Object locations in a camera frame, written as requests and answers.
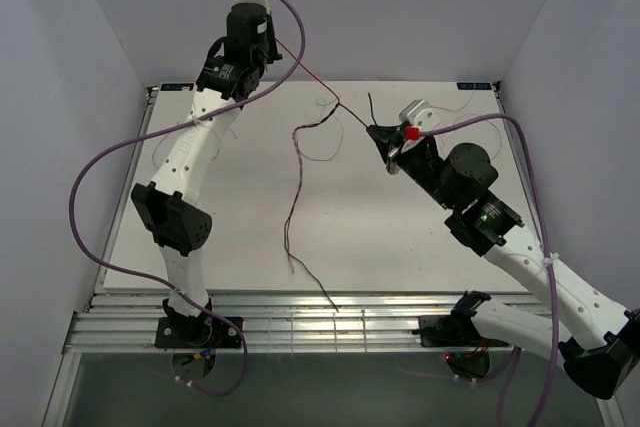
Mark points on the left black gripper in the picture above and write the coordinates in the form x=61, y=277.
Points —
x=271, y=52

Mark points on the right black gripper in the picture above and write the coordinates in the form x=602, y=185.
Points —
x=388, y=141

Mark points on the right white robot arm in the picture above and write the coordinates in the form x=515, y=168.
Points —
x=595, y=339

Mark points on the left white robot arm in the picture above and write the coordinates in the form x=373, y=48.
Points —
x=168, y=203

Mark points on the right blue label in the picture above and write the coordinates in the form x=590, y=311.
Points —
x=474, y=86

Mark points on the blue label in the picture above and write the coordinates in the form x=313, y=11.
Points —
x=176, y=87
x=474, y=86

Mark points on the left blue label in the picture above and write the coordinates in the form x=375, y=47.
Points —
x=176, y=87

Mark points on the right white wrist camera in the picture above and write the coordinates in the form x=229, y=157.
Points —
x=419, y=116

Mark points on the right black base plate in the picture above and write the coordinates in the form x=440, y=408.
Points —
x=450, y=331

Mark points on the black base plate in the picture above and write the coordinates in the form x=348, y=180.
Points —
x=450, y=331
x=213, y=334

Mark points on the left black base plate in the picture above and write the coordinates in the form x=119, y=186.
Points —
x=213, y=334

